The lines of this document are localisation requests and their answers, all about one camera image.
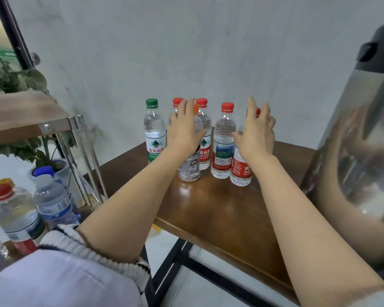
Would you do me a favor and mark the person's left hand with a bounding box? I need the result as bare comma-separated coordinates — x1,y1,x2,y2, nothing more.
166,98,206,160

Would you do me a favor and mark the wooden metal shelf rack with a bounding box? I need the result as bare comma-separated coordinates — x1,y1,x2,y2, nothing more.
0,91,110,279

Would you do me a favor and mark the green label plastic water bottle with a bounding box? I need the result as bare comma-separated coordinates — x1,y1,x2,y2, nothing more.
144,98,168,162

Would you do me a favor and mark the person's left forearm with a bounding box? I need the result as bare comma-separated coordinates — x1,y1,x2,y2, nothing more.
77,150,189,263

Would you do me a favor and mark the white plant pot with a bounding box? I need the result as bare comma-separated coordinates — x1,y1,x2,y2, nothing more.
29,158,71,183

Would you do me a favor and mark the person's right hand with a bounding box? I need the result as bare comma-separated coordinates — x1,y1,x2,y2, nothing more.
232,96,276,165

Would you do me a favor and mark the person's right forearm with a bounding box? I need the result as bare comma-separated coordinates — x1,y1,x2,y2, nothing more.
246,153,384,307

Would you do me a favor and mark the white cap blue label bottle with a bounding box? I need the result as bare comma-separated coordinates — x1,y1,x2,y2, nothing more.
33,174,81,228

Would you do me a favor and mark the green potted plant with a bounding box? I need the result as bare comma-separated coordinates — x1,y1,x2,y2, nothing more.
0,57,78,165

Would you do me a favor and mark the green red label plastic bottle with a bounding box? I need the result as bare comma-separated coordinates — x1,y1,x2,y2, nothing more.
210,102,238,180

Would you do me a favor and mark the orange cap clear plastic bottle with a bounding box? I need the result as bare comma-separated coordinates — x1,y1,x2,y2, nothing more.
178,104,203,183

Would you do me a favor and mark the stainless steel water dispenser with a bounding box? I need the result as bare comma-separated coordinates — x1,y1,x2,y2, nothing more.
300,21,384,285

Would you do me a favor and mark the person's striped knit sleeve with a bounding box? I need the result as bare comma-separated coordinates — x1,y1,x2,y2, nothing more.
349,286,384,307
0,223,151,307

